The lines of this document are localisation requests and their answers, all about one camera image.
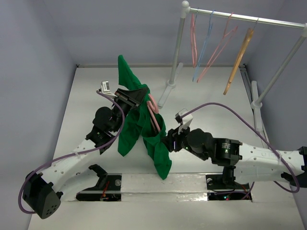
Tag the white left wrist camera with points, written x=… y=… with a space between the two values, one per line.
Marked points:
x=105 y=87

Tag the orange wooden hanger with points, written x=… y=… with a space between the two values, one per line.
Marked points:
x=244 y=45

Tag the green t shirt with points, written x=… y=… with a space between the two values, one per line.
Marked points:
x=138 y=124

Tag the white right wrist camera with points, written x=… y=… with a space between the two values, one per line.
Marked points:
x=184 y=119

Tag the blue wire hanger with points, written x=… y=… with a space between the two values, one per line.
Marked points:
x=203 y=46

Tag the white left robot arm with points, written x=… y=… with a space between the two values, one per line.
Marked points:
x=42 y=191

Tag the white clothes rack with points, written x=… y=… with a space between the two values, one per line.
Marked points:
x=256 y=104

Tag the pink hanger middle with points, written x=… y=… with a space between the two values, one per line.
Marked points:
x=227 y=36

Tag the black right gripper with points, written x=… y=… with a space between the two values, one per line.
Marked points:
x=171 y=140

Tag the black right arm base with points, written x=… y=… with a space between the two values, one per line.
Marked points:
x=223 y=186

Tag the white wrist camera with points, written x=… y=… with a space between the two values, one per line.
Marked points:
x=184 y=119
x=105 y=87

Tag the pink hanger leftmost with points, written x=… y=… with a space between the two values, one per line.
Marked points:
x=193 y=43

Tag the pink plastic hanger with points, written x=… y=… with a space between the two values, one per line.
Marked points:
x=153 y=110

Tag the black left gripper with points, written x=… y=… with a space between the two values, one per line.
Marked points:
x=132 y=98

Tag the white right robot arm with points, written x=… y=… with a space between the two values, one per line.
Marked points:
x=242 y=163

